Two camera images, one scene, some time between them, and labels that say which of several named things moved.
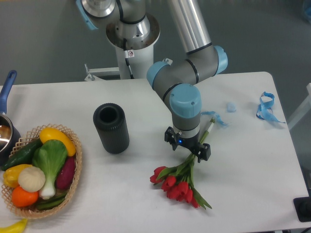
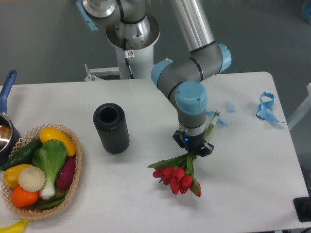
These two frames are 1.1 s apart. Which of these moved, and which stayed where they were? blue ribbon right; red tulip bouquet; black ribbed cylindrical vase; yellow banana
Moved: red tulip bouquet
Stayed: black ribbed cylindrical vase; blue ribbon right; yellow banana
